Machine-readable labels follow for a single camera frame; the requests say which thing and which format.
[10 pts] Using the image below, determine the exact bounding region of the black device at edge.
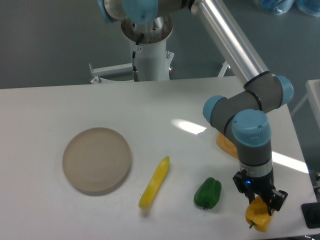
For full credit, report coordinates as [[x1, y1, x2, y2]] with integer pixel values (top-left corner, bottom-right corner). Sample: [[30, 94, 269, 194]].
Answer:
[[301, 202, 320, 229]]

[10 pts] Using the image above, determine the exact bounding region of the white side table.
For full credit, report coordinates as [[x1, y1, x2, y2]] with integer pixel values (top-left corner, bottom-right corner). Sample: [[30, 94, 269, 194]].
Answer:
[[290, 79, 320, 126]]

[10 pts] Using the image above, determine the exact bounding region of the blue plastic bag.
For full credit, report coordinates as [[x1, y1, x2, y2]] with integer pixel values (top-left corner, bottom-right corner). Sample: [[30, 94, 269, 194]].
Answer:
[[295, 0, 320, 17], [253, 0, 295, 15]]

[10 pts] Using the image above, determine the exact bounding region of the beige round plate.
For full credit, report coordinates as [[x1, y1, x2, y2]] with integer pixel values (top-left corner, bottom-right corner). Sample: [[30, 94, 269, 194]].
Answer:
[[62, 127, 132, 197]]

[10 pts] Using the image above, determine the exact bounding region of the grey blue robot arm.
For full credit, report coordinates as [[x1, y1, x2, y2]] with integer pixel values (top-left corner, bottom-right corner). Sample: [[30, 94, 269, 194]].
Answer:
[[97, 0, 294, 215]]

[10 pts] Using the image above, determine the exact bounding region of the yellow toy bell pepper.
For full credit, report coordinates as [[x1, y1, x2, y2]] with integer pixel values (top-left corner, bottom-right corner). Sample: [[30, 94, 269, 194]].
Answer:
[[245, 195, 273, 232]]

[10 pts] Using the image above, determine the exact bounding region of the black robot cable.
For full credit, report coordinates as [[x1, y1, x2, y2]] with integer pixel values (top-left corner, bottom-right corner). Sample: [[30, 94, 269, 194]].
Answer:
[[131, 33, 145, 82]]

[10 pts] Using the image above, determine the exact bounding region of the orange toy bread slice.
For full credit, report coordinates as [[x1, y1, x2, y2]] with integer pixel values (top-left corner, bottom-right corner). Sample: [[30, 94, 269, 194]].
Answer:
[[216, 133, 239, 159]]

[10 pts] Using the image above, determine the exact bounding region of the green toy bell pepper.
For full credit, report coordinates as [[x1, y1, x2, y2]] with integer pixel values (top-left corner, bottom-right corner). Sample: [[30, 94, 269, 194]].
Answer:
[[193, 177, 222, 210]]

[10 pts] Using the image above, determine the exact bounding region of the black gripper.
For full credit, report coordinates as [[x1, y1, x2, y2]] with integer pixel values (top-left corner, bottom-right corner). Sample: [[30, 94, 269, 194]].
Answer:
[[232, 169, 288, 216]]

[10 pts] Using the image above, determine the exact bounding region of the yellow toy corn cob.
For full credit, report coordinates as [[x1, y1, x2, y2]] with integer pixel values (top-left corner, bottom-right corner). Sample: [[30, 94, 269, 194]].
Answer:
[[138, 156, 171, 210]]

